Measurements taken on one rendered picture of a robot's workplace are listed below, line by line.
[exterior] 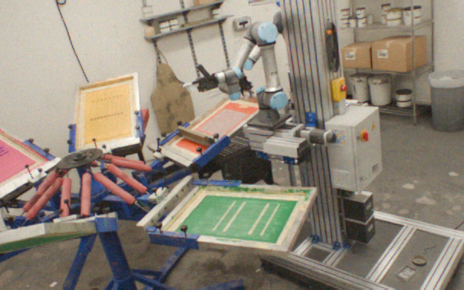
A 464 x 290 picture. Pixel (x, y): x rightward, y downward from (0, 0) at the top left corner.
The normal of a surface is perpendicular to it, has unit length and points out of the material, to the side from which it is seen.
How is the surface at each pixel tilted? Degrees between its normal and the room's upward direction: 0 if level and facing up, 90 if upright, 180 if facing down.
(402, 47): 88
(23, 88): 90
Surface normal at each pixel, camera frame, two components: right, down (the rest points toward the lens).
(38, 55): 0.57, 0.21
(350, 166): -0.66, 0.40
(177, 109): 0.09, 0.36
